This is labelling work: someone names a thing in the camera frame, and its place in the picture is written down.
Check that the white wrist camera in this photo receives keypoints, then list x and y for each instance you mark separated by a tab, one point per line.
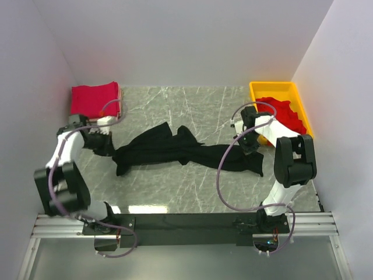
238	126
105	122

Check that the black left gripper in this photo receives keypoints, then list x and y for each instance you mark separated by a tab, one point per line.
108	148

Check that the aluminium frame rail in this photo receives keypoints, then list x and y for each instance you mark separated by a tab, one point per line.
306	224

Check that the red t shirt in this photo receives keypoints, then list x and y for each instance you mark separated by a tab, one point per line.
285	114

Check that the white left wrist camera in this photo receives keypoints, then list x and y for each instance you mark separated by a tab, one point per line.
105	122

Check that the folded magenta t shirt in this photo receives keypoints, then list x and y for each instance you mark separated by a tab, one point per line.
90	101

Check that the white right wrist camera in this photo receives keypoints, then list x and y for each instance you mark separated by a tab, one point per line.
238	126

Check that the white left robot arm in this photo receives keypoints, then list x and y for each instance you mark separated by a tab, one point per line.
61	187

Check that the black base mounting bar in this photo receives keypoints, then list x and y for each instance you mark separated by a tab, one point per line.
169	229

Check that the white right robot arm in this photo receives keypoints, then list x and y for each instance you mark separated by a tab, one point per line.
294	163

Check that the yellow plastic bin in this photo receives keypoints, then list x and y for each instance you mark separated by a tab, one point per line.
282	99

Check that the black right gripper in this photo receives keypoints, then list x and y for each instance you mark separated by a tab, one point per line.
247	150

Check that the black t shirt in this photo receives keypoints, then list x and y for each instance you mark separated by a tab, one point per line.
158	145

